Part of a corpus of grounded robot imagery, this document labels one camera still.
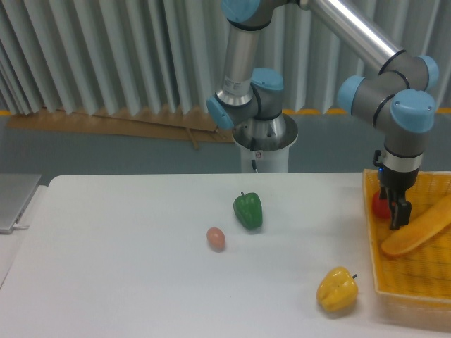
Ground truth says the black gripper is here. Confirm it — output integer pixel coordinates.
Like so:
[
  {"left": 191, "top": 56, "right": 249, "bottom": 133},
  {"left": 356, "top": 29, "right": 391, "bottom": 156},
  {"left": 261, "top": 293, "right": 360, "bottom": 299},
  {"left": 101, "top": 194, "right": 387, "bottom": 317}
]
[{"left": 378, "top": 166, "right": 419, "bottom": 230}]

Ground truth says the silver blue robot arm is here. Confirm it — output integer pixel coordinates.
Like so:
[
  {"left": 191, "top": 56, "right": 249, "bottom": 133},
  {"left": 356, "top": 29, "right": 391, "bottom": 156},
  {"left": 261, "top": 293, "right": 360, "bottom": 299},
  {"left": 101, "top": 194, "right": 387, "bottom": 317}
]
[{"left": 206, "top": 1, "right": 439, "bottom": 230}]

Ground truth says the yellow woven basket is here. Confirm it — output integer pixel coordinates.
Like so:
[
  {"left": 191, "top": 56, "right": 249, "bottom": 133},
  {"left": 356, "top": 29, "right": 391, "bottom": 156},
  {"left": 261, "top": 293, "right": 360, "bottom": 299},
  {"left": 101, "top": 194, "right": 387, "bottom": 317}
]
[{"left": 362, "top": 169, "right": 450, "bottom": 307}]

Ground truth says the red tomato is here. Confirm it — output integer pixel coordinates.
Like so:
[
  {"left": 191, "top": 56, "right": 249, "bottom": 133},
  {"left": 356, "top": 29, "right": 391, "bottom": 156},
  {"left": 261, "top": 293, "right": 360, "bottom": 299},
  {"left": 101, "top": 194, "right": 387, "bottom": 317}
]
[{"left": 371, "top": 192, "right": 391, "bottom": 219}]

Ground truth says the orange bread loaf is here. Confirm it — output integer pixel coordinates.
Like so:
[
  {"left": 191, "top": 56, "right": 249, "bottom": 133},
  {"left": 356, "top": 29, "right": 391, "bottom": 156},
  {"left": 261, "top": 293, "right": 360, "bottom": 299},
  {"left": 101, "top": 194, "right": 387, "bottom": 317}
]
[{"left": 381, "top": 195, "right": 450, "bottom": 257}]

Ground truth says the yellow bell pepper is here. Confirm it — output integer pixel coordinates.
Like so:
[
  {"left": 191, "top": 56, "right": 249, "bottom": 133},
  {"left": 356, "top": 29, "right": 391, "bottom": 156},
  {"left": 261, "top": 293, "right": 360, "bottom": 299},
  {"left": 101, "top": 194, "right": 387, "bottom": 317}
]
[{"left": 316, "top": 266, "right": 359, "bottom": 312}]

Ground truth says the green bell pepper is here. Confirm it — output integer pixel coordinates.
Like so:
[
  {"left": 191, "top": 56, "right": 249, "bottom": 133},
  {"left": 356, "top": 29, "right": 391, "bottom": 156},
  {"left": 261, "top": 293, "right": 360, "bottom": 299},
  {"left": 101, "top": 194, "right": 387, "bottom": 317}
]
[{"left": 233, "top": 192, "right": 263, "bottom": 230}]

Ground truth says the brown egg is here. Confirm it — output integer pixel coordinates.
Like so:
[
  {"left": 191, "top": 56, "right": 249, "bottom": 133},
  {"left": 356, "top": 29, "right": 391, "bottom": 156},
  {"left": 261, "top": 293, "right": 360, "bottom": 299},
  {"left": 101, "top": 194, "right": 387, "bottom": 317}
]
[{"left": 206, "top": 227, "right": 226, "bottom": 251}]

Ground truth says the brown cardboard sheet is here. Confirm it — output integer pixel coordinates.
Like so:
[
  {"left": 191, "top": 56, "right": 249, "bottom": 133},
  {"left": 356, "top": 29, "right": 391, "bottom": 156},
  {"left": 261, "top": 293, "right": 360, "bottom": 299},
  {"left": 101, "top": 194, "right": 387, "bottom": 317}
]
[{"left": 7, "top": 104, "right": 233, "bottom": 149}]

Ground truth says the silver laptop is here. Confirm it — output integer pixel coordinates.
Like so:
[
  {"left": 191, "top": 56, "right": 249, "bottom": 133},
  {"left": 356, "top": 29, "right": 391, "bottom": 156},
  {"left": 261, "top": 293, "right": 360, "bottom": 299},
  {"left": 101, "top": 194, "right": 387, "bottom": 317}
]
[{"left": 1, "top": 173, "right": 41, "bottom": 234}]

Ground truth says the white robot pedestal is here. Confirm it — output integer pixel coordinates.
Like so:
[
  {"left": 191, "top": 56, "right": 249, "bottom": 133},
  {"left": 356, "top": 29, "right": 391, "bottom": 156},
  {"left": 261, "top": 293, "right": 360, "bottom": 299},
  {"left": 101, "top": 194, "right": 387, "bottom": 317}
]
[{"left": 233, "top": 113, "right": 298, "bottom": 173}]

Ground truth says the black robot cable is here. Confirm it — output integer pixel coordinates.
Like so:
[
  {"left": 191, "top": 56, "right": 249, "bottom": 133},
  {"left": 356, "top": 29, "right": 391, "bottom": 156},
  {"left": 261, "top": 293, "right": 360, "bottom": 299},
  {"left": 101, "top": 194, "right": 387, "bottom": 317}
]
[{"left": 249, "top": 137, "right": 260, "bottom": 174}]

